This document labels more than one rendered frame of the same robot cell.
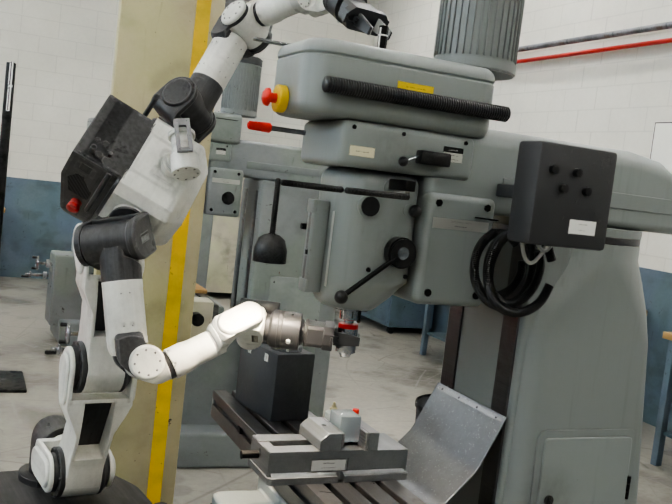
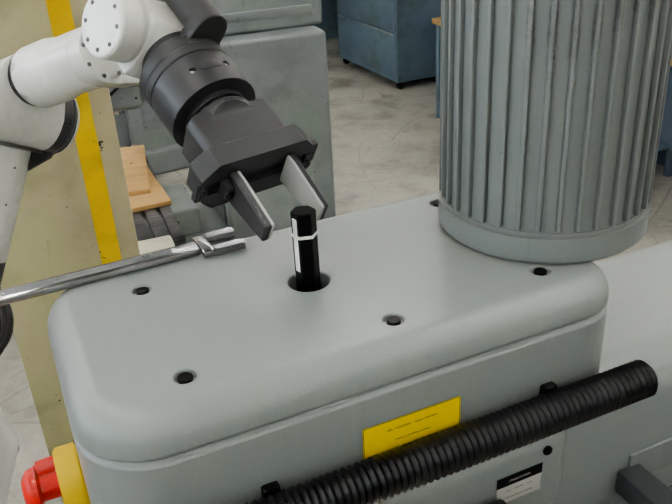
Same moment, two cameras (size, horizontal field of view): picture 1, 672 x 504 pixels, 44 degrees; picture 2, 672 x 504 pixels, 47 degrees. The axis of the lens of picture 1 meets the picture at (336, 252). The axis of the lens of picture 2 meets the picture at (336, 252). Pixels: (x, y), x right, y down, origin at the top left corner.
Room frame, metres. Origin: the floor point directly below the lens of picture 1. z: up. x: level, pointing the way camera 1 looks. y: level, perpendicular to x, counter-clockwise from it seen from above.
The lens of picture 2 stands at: (1.35, -0.09, 2.23)
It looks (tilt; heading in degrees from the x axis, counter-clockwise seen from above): 27 degrees down; 1
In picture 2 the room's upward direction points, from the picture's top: 3 degrees counter-clockwise
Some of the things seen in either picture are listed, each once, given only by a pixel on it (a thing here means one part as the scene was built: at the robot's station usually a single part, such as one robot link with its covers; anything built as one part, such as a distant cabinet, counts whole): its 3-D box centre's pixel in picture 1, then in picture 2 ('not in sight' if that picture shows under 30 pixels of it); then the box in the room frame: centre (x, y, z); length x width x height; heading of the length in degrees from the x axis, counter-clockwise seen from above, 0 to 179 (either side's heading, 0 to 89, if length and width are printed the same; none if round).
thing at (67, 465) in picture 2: (280, 98); (72, 479); (1.85, 0.16, 1.76); 0.06 x 0.02 x 0.06; 24
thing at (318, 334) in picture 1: (308, 333); not in sight; (1.95, 0.04, 1.23); 0.13 x 0.12 x 0.10; 179
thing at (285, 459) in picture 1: (330, 447); not in sight; (1.90, -0.04, 0.98); 0.35 x 0.15 x 0.11; 115
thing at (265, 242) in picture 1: (270, 247); not in sight; (1.79, 0.14, 1.44); 0.07 x 0.07 x 0.06
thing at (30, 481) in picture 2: (269, 97); (43, 488); (1.84, 0.18, 1.76); 0.04 x 0.03 x 0.04; 24
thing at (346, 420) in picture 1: (344, 425); not in sight; (1.91, -0.07, 1.04); 0.06 x 0.05 x 0.06; 25
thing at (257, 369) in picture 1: (274, 375); not in sight; (2.35, 0.13, 1.03); 0.22 x 0.12 x 0.20; 34
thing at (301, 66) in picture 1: (382, 92); (329, 350); (1.96, -0.06, 1.81); 0.47 x 0.26 x 0.16; 114
